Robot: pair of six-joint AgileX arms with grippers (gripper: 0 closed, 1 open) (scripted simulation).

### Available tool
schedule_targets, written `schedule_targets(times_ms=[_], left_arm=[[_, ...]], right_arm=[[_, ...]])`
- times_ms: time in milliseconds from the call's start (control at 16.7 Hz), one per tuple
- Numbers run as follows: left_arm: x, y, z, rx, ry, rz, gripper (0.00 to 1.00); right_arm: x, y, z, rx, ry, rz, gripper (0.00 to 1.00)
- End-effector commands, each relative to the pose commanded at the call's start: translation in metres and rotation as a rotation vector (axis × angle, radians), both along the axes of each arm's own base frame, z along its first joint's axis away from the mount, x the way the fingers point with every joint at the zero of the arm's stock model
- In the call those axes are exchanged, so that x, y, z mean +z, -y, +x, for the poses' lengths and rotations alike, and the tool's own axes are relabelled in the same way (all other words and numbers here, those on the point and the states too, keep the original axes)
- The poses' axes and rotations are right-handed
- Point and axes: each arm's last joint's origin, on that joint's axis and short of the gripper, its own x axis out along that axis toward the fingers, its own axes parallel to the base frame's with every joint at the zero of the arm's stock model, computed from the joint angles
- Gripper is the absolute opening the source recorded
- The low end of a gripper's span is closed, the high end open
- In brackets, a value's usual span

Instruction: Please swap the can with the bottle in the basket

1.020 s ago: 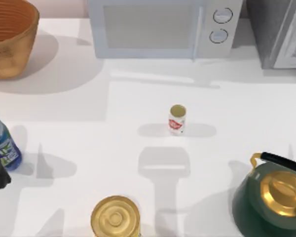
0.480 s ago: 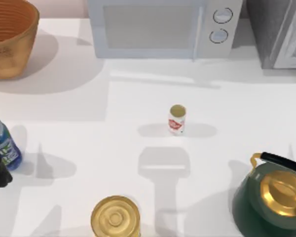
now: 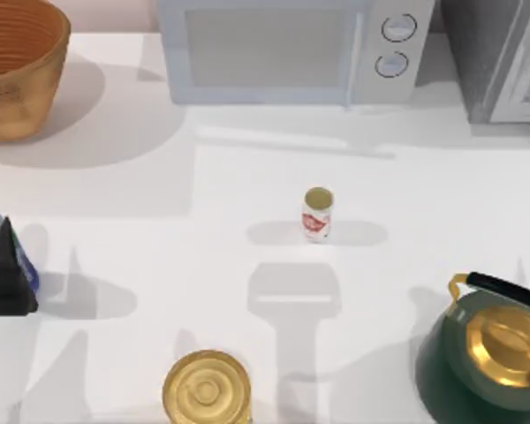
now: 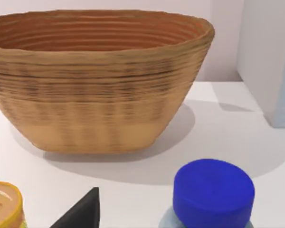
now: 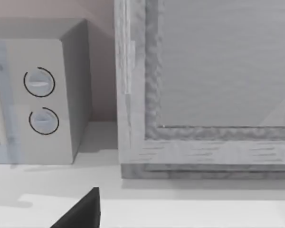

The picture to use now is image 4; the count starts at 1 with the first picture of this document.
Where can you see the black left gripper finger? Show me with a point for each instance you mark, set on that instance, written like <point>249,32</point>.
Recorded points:
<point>85,211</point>

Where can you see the yellow capped bottle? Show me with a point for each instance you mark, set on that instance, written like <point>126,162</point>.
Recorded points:
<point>4,204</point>

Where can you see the blue capped pale bottle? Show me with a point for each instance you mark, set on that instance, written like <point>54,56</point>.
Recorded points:
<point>212,193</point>

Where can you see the woven wicker basket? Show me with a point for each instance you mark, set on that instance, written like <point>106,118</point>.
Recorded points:
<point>90,92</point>

